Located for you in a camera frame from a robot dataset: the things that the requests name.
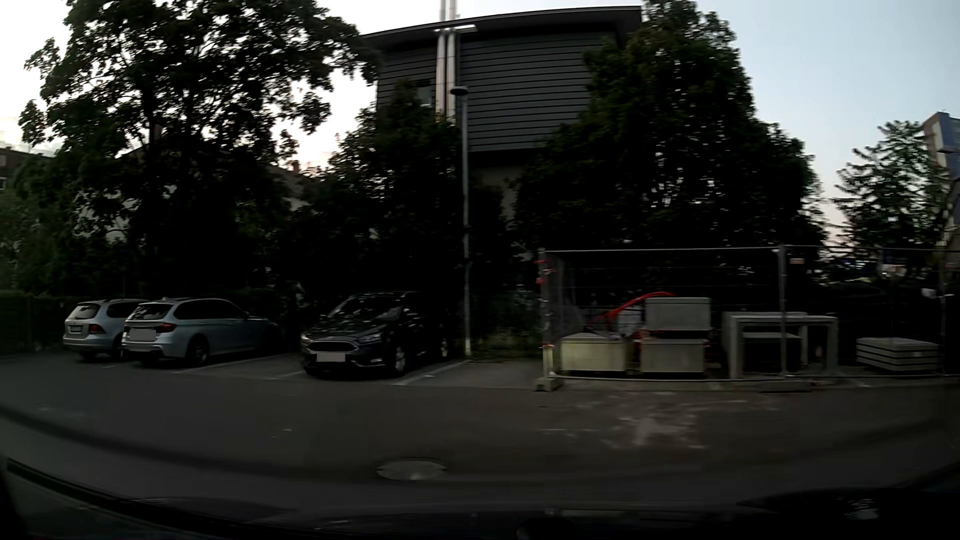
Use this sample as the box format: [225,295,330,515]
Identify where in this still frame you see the dark hatchback car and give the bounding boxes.
[300,291,451,378]

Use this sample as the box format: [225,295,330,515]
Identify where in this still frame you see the pale concrete block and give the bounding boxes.
[639,337,708,375]
[645,297,712,333]
[559,333,630,374]

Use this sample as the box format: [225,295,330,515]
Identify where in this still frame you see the red pipe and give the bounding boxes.
[597,291,676,325]

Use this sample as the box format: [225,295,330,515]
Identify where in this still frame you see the dark clad building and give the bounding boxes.
[358,0,645,219]

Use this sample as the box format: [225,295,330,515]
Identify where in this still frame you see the large dark tree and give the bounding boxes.
[513,0,828,253]
[18,0,381,301]

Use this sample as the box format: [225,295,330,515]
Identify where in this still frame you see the grey asphalt road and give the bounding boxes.
[0,351,960,513]

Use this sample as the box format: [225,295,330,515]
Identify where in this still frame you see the car's own bonnet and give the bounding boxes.
[0,459,960,540]

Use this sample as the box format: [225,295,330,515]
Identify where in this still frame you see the light blue estate car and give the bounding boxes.
[121,297,282,368]

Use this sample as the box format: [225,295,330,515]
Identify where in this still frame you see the silver estate car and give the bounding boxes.
[63,298,148,363]

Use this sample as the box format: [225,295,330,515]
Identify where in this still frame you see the stack of concrete slabs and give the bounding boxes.
[856,336,942,374]

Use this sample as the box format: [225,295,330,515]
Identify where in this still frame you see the dark hedge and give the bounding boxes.
[0,289,79,355]

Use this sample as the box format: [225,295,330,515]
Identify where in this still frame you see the tall blue building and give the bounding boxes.
[922,111,960,181]

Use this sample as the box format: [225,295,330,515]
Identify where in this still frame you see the lamp post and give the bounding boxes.
[450,85,474,358]

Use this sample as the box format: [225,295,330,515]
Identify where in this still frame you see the wire mesh site fence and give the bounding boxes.
[534,244,960,393]

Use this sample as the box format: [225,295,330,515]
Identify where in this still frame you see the concrete frame element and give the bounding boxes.
[723,312,840,380]

